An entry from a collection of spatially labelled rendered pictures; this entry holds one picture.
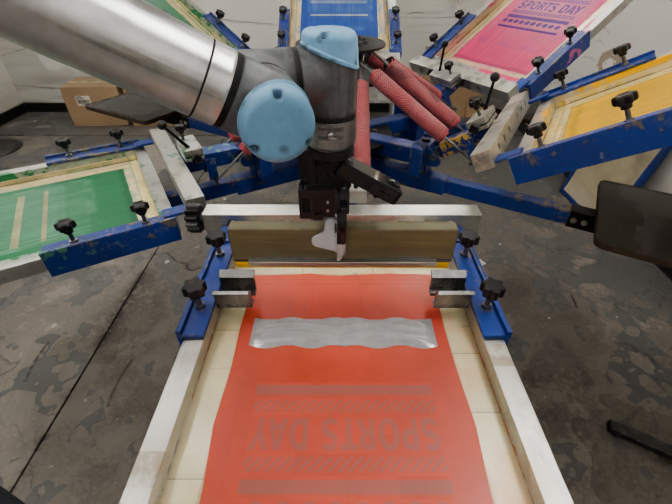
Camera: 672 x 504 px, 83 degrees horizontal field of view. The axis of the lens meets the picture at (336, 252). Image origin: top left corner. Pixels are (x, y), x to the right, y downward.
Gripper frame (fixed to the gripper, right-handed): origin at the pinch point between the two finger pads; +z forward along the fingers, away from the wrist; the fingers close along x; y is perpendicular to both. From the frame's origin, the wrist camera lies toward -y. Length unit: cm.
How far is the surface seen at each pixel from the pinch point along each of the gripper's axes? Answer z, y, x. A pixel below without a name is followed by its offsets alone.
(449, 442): 15.6, -16.3, 28.4
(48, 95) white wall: 93, 344, -413
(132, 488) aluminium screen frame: 12.4, 27.8, 36.0
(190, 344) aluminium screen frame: 12.3, 27.2, 12.8
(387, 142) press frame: 9, -17, -72
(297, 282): 15.7, 9.8, -7.2
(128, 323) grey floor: 112, 111, -77
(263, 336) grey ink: 15.1, 15.0, 8.7
